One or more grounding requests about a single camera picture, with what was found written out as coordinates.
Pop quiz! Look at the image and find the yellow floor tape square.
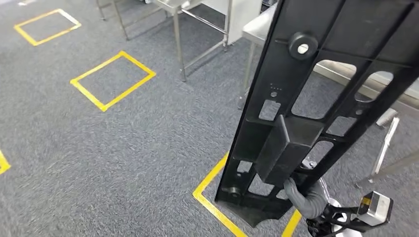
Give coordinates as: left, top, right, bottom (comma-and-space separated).
0, 150, 12, 175

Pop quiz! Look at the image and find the black plastic frame part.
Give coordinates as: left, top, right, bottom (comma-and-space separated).
214, 0, 419, 228

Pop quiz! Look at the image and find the steel side table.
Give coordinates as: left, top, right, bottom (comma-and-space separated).
95, 0, 234, 82

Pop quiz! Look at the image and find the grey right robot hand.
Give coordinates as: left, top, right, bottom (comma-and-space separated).
283, 177, 329, 220

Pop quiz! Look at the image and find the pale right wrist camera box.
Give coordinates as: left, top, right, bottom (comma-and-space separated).
357, 191, 394, 227

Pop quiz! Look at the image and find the white cabinet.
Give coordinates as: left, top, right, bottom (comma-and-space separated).
201, 0, 263, 46

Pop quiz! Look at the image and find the stainless steel workbench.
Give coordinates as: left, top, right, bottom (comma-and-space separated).
237, 2, 419, 190

